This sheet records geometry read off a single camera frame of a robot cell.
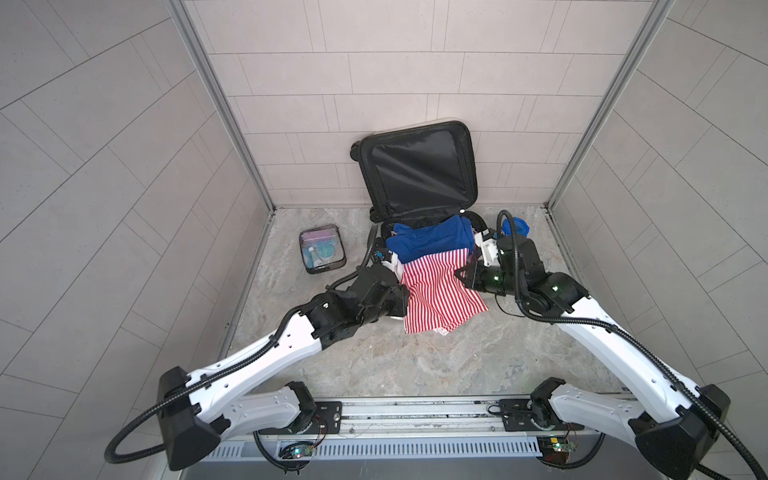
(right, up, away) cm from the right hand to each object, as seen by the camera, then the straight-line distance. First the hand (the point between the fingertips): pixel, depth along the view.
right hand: (451, 273), depth 71 cm
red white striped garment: (-3, -6, +2) cm, 7 cm away
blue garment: (+5, +9, +28) cm, 29 cm away
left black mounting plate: (-30, -35, -1) cm, 46 cm away
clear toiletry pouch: (-39, +4, +31) cm, 50 cm away
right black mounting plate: (+16, -34, 0) cm, 38 cm away
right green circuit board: (+25, -39, -4) cm, 46 cm away
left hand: (-8, -4, -1) cm, 9 cm away
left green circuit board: (-35, -37, -7) cm, 52 cm away
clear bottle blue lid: (+26, +11, +23) cm, 37 cm away
